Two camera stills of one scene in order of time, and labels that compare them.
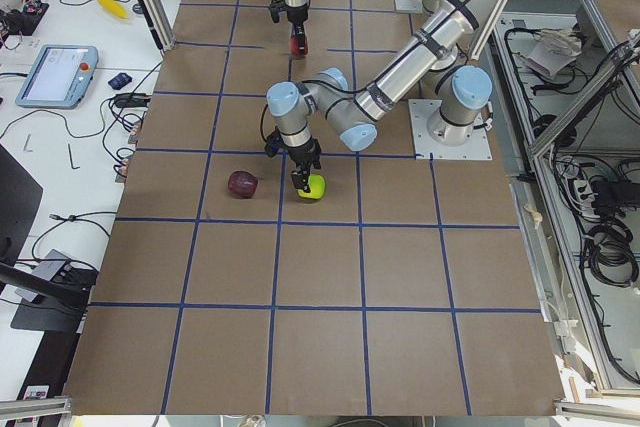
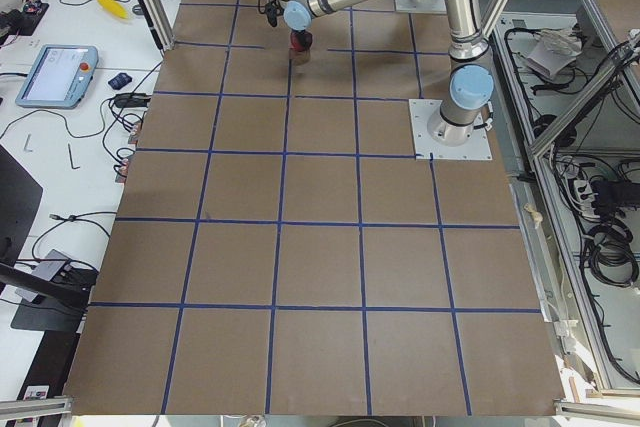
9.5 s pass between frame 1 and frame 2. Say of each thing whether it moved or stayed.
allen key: stayed
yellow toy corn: stayed
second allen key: stayed
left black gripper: moved
